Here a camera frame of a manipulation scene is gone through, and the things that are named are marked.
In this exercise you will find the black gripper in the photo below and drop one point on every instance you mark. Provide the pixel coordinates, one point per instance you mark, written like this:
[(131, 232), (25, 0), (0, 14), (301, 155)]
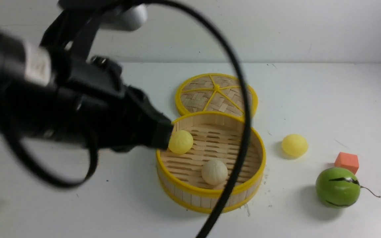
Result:
[(92, 99)]

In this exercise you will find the yellow bun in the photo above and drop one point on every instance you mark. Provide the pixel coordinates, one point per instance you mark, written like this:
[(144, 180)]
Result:
[(294, 145), (180, 142)]

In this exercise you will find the white bun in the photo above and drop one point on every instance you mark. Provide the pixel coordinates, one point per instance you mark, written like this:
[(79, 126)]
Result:
[(214, 172)]

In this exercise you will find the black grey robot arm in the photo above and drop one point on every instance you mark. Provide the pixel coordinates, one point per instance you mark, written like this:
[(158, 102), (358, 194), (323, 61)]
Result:
[(25, 68)]

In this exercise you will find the woven bamboo steamer lid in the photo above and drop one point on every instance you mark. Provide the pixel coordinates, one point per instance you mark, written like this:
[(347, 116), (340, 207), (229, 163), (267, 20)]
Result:
[(210, 92)]

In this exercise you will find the bamboo steamer tray yellow rim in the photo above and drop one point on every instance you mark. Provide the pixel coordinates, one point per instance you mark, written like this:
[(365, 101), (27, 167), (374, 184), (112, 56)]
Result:
[(216, 136)]

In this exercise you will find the green toy watermelon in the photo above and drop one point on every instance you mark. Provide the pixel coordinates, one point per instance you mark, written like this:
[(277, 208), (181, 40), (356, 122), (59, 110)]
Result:
[(339, 188)]

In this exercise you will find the orange foam cube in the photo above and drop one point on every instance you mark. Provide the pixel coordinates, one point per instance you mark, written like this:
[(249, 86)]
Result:
[(347, 161)]

